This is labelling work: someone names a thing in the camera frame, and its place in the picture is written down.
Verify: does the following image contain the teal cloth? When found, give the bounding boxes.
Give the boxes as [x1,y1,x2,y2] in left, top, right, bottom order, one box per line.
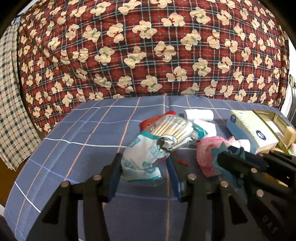
[211,142,247,203]

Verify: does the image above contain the pink white knit sock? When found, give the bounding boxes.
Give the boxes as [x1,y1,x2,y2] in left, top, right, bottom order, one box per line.
[196,136,251,178]

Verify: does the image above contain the white foam block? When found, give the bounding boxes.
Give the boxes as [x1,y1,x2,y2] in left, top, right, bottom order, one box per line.
[193,119,217,138]

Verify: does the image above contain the white gauze roll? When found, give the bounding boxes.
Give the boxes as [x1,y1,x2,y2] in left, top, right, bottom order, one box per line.
[184,109,214,122]

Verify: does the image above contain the cotton swab teal pouch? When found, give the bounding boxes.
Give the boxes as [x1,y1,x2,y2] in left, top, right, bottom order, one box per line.
[121,114,208,182]

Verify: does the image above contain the red gold satin pouch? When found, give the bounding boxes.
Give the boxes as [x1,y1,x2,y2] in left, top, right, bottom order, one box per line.
[139,111,188,167]

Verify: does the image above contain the pink fluffy puff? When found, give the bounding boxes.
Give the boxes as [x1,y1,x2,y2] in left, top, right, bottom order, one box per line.
[288,143,296,156]

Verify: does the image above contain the yellow sponge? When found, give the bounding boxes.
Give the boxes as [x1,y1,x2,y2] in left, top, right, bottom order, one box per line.
[282,126,296,147]

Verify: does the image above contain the yellow blue tissue box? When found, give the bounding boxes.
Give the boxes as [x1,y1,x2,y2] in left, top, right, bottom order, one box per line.
[226,110,278,154]

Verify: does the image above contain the gold metal tin tray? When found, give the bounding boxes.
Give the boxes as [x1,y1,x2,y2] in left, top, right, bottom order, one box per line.
[253,109,295,154]

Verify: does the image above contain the blue checked tablecloth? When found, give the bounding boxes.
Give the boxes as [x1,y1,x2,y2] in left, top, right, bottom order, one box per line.
[3,94,287,241]

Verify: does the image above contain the cream green checked cloth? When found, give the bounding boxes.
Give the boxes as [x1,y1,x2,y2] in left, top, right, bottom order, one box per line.
[1,22,41,171]

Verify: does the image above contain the red plaid bear blanket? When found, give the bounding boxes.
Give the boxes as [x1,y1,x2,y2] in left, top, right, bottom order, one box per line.
[18,0,290,134]

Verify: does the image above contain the wall power socket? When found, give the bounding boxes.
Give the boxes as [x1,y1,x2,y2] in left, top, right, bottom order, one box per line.
[289,74,296,89]

